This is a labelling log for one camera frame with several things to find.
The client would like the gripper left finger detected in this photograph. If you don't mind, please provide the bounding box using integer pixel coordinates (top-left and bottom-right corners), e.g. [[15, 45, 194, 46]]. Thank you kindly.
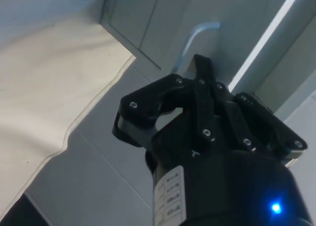
[[111, 53, 216, 149]]

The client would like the white drawer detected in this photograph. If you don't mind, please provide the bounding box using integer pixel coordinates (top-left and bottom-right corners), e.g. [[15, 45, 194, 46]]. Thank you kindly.
[[160, 0, 316, 115]]

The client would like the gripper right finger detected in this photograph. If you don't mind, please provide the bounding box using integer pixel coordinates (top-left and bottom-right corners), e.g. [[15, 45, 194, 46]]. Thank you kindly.
[[209, 60, 310, 162]]

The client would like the white chest of drawers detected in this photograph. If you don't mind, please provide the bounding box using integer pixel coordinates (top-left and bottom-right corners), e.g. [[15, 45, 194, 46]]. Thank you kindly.
[[98, 0, 196, 71]]

